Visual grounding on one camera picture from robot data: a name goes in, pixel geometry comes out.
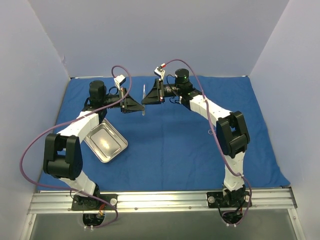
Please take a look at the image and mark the steel tweezers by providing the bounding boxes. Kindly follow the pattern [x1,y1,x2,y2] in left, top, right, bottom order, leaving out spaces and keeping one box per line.
[142,84,146,116]

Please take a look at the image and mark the stainless steel instrument tray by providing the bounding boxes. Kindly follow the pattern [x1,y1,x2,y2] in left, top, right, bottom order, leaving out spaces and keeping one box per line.
[84,119,128,163]

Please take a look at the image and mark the blue surgical cloth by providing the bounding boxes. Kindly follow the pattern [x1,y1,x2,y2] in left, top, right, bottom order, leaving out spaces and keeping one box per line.
[37,74,292,192]

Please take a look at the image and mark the steel surgical scissors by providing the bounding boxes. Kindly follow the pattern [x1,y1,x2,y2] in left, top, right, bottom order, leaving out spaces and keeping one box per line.
[207,128,217,135]

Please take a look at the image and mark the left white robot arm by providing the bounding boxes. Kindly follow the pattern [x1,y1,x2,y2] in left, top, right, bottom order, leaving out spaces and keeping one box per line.
[43,80,145,210]

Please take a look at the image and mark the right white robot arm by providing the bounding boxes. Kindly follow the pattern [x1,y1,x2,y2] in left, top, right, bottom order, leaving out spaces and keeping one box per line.
[142,65,250,207]

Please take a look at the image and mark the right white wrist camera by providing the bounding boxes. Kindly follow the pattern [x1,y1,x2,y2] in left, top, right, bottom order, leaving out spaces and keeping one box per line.
[154,65,166,81]

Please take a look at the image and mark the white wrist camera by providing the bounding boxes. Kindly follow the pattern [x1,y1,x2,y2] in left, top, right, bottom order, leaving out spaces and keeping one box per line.
[113,74,126,90]
[154,65,166,81]

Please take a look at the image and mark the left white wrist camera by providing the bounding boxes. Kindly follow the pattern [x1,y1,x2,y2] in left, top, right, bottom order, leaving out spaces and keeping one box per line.
[113,74,126,90]

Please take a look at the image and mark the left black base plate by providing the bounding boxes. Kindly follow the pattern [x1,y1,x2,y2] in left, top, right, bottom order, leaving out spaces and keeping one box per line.
[71,193,118,211]

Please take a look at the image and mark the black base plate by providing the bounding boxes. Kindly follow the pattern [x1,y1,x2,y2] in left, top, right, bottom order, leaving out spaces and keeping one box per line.
[206,191,252,209]
[71,193,118,211]

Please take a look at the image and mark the front aluminium rail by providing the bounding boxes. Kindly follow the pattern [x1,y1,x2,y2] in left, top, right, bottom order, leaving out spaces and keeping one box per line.
[28,188,298,214]

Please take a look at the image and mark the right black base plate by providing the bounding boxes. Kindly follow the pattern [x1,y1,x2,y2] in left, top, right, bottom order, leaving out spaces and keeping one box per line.
[206,191,252,209]

